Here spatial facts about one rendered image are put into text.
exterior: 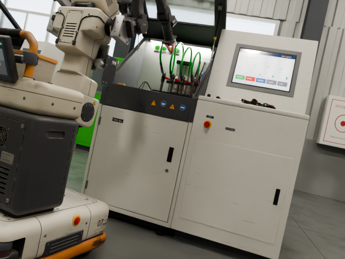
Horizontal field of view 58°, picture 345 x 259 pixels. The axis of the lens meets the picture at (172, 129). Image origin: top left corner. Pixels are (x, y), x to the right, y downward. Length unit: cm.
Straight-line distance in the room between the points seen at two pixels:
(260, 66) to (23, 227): 181
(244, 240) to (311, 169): 448
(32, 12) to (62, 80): 630
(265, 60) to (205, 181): 98
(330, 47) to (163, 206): 525
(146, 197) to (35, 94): 119
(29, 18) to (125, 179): 626
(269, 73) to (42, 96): 161
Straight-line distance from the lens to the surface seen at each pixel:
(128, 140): 220
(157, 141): 213
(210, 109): 206
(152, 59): 280
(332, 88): 662
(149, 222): 230
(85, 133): 540
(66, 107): 135
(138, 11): 175
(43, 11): 792
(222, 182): 206
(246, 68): 238
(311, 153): 646
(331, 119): 634
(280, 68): 239
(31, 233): 136
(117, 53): 642
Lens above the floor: 76
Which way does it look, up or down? 1 degrees down
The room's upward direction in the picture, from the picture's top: 12 degrees clockwise
